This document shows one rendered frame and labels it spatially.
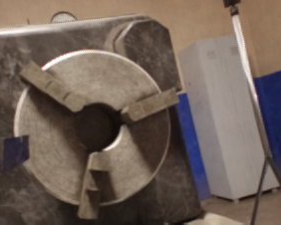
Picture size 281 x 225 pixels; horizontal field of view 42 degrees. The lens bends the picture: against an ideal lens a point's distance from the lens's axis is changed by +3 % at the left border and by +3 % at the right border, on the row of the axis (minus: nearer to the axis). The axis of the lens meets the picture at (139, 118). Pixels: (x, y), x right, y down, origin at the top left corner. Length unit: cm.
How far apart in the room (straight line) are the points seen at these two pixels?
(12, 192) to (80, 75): 30
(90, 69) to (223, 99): 363
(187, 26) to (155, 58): 399
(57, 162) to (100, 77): 15
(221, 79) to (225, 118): 45
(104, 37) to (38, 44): 14
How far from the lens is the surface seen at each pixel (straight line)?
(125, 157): 58
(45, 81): 55
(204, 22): 489
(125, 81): 59
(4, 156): 28
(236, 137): 421
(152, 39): 80
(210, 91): 410
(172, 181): 84
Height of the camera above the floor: 108
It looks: 1 degrees up
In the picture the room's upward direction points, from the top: 13 degrees counter-clockwise
